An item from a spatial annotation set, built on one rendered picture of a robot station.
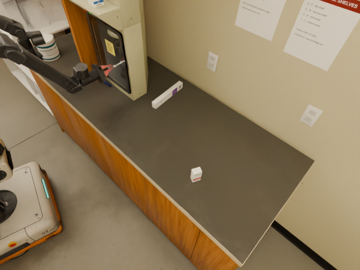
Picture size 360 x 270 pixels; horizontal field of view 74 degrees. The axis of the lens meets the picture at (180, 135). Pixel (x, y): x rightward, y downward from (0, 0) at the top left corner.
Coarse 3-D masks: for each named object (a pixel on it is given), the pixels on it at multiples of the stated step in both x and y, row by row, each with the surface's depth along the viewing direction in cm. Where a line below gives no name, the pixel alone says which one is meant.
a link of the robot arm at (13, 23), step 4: (0, 16) 115; (4, 16) 118; (0, 20) 115; (4, 20) 116; (8, 20) 118; (12, 20) 122; (0, 24) 116; (4, 24) 117; (8, 24) 117; (12, 24) 119; (16, 24) 122; (20, 24) 124; (0, 28) 117; (4, 28) 118; (8, 28) 119; (12, 28) 120; (16, 28) 120; (20, 28) 121; (8, 32) 120; (12, 32) 121; (24, 32) 123; (16, 36) 123
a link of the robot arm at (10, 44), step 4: (0, 36) 86; (4, 36) 87; (8, 36) 88; (0, 40) 85; (4, 40) 86; (8, 40) 86; (0, 44) 83; (4, 44) 84; (8, 44) 85; (12, 44) 86; (0, 48) 83; (4, 48) 84; (16, 48) 87; (0, 52) 85; (0, 56) 86; (4, 56) 87
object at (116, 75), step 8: (96, 24) 129; (104, 24) 123; (96, 32) 134; (104, 32) 128; (112, 32) 122; (96, 40) 140; (104, 40) 133; (112, 40) 126; (120, 40) 121; (104, 48) 138; (120, 48) 125; (104, 56) 144; (112, 56) 136; (120, 56) 130; (104, 64) 150; (112, 64) 142; (112, 72) 148; (120, 72) 141; (112, 80) 155; (120, 80) 147; (128, 80) 140; (128, 88) 145
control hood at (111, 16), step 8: (72, 0) 112; (80, 0) 112; (104, 0) 113; (88, 8) 107; (96, 8) 107; (104, 8) 108; (112, 8) 108; (96, 16) 105; (104, 16) 105; (112, 16) 108; (120, 16) 111; (112, 24) 110; (120, 24) 113
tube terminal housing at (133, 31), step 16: (112, 0) 109; (128, 0) 109; (128, 16) 114; (128, 32) 119; (144, 32) 140; (128, 48) 125; (144, 48) 140; (128, 64) 132; (144, 64) 141; (144, 80) 149
